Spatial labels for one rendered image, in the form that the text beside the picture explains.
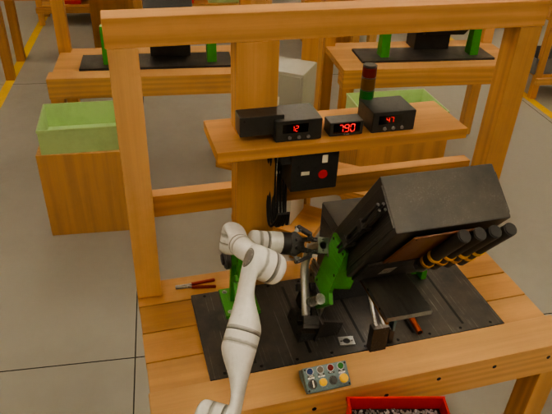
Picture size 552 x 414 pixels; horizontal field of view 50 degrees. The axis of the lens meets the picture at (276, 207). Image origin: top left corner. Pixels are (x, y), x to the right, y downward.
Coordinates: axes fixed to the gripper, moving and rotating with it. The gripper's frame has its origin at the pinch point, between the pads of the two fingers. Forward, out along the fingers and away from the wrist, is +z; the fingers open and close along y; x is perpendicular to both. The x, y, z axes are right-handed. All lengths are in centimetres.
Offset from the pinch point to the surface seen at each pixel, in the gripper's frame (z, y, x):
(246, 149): -30.0, 27.6, -9.0
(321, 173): -1.0, 24.4, -4.7
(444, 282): 64, -8, 14
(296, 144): -14.0, 30.7, -11.8
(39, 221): -89, 44, 262
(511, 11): 52, 80, -41
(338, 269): 3.0, -8.8, -9.2
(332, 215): 8.4, 12.4, 5.3
